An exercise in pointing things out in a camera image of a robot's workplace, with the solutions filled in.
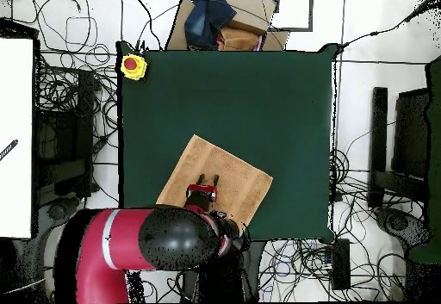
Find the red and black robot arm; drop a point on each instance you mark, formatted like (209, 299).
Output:
(131, 242)

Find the blue denim jeans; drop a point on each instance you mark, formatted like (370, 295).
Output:
(206, 18)

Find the folded brown towel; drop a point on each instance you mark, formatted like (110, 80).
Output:
(237, 40)

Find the yellow emergency stop button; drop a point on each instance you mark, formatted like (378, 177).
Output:
(131, 64)

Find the black equipment stand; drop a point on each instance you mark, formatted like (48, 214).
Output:
(84, 111)

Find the green cloth covered furniture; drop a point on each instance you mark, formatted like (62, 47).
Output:
(434, 145)

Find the white panel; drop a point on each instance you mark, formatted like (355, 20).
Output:
(15, 111)

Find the tan terry towel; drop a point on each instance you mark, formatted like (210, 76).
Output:
(237, 173)

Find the dark green table cloth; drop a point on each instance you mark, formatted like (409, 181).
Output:
(206, 94)

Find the black caster base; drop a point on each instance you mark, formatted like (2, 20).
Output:
(57, 211)
(399, 223)

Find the brown cardboard box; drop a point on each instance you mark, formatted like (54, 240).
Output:
(248, 7)

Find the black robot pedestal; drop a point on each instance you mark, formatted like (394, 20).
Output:
(224, 280)

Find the black striped rod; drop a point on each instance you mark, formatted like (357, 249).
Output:
(8, 149)

